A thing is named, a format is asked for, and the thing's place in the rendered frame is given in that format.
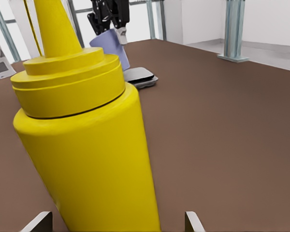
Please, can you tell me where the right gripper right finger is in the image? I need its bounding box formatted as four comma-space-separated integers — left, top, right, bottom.
185, 211, 205, 232

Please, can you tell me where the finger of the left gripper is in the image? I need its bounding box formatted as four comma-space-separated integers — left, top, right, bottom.
112, 21, 129, 45
87, 12, 110, 37

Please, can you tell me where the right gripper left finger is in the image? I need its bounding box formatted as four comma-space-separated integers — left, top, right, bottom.
21, 211, 53, 232

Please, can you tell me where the lilac plastic cup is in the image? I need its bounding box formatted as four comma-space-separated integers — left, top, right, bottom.
89, 29, 131, 72

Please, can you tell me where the yellow sauce bottle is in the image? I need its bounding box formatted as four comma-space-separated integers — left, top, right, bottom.
12, 81, 162, 232

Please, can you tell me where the yellow nozzle bottle cap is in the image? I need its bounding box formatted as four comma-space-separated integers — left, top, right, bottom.
10, 0, 126, 119

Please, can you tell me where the white base plate grey panel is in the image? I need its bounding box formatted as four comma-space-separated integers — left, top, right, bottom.
0, 61, 17, 82

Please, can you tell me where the silver frame post with foot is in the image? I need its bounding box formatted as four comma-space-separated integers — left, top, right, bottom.
217, 0, 250, 63

